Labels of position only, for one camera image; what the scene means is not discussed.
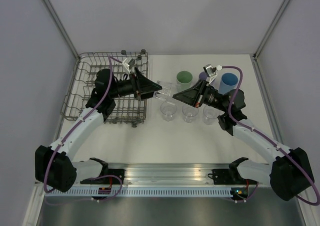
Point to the aluminium corner post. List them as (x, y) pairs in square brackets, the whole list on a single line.
[(57, 21), (276, 19)]

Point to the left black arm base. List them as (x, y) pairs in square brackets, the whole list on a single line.
[(102, 180)]

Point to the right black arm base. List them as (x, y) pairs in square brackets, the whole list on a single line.
[(223, 177)]

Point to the white slotted cable duct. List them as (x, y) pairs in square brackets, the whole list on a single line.
[(219, 192)]

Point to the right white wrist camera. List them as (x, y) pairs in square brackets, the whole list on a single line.
[(211, 72)]

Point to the purple plastic cup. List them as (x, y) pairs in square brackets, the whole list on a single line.
[(202, 76)]

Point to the right aluminium corner post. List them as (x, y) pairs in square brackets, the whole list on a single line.
[(276, 19)]

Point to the blue plastic cup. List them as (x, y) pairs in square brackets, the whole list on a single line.
[(228, 82)]

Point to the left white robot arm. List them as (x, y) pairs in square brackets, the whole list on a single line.
[(54, 165)]

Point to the clear glass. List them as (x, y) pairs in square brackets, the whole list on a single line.
[(167, 92), (168, 111), (209, 115), (189, 113)]

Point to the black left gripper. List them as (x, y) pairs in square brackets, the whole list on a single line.
[(145, 87)]

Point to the grey wire dish rack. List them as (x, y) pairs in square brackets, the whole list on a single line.
[(127, 110)]

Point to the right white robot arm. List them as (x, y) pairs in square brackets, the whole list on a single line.
[(287, 171)]

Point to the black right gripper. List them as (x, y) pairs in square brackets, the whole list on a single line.
[(192, 96)]

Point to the green plastic cup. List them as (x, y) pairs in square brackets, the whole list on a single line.
[(184, 78)]

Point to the aluminium front rail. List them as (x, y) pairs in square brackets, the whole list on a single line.
[(167, 175)]

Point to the left aluminium corner post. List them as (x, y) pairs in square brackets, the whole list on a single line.
[(57, 21)]

